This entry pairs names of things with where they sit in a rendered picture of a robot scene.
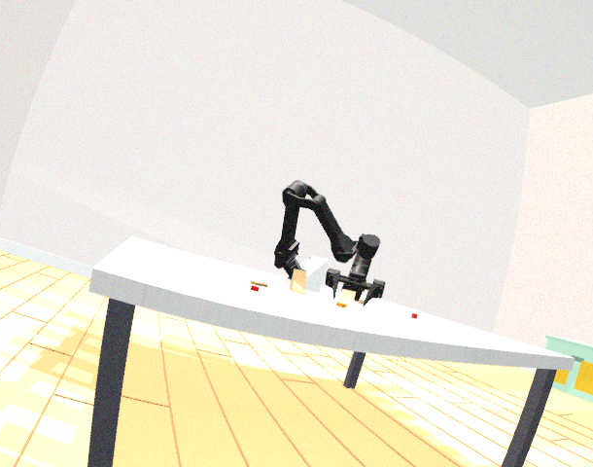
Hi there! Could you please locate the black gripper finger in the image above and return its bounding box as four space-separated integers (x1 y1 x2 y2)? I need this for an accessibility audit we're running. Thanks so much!
329 274 338 300
363 284 380 306

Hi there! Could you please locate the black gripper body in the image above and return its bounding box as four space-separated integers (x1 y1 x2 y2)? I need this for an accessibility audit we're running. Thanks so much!
326 261 386 299

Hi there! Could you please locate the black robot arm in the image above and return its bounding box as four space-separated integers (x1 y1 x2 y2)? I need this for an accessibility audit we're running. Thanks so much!
274 181 381 281

